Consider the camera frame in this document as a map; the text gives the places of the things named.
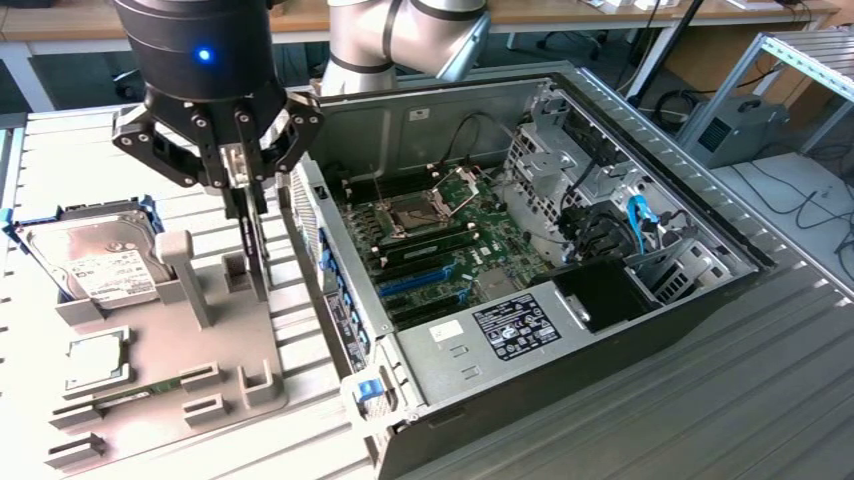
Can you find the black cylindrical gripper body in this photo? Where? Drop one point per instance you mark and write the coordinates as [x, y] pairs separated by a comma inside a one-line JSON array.
[[200, 75]]

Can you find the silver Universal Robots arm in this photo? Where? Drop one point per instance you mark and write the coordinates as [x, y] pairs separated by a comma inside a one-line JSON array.
[[400, 40]]

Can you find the black office chair base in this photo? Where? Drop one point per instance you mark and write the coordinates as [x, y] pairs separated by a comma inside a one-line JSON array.
[[126, 82], [567, 40]]

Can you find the CPU socket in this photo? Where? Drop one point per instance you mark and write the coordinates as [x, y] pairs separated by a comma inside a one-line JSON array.
[[408, 215]]

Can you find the silver hard disk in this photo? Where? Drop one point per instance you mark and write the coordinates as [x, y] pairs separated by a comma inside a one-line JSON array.
[[100, 260]]

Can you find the blue disk caddy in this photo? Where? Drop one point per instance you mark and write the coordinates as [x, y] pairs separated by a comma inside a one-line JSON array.
[[13, 222]]

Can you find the metal socket cover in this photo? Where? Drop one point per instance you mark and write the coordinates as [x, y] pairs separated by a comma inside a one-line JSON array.
[[459, 184]]

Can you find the black installed RAM stick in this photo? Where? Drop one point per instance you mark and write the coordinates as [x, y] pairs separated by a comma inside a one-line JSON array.
[[427, 248]]

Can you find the blue expansion slot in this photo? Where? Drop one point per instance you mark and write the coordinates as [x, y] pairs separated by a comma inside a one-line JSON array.
[[416, 280]]

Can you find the green motherboard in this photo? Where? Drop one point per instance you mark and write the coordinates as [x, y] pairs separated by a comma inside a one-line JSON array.
[[480, 240]]

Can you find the metal drive cage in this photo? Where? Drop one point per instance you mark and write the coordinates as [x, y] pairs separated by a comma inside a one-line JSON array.
[[553, 160]]

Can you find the black expansion slot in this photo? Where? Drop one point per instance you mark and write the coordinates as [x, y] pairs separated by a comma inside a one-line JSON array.
[[427, 307]]

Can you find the grey parts rack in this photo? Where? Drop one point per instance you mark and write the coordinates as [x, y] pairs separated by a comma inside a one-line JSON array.
[[160, 350]]

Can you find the silver CPU chip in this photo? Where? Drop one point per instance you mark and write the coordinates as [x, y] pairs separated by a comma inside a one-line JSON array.
[[96, 360]]

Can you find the green RAM stick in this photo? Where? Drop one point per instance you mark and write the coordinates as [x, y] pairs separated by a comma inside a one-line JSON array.
[[142, 390]]

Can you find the grey power supply unit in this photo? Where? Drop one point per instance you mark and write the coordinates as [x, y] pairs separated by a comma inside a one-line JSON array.
[[460, 350]]

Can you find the long wooden desk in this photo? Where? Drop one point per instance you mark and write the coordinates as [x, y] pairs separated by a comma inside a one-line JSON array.
[[600, 12]]

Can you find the blue case latch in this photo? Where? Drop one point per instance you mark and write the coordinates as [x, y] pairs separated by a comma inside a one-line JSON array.
[[368, 390]]

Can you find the black stand pole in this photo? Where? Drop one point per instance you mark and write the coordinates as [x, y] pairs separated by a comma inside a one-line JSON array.
[[660, 50]]

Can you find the black plastic shroud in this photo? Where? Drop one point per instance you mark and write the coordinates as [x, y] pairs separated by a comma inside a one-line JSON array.
[[603, 297]]

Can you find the open black PC case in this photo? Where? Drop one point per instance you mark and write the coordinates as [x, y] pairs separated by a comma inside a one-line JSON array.
[[654, 310]]

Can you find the grey control box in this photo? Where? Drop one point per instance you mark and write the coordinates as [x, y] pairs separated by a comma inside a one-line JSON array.
[[736, 127]]

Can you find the wooden desk white frame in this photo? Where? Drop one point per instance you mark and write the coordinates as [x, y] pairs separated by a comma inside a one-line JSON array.
[[60, 27]]

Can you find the aluminium frame table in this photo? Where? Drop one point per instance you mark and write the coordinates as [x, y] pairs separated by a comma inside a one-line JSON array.
[[807, 55]]

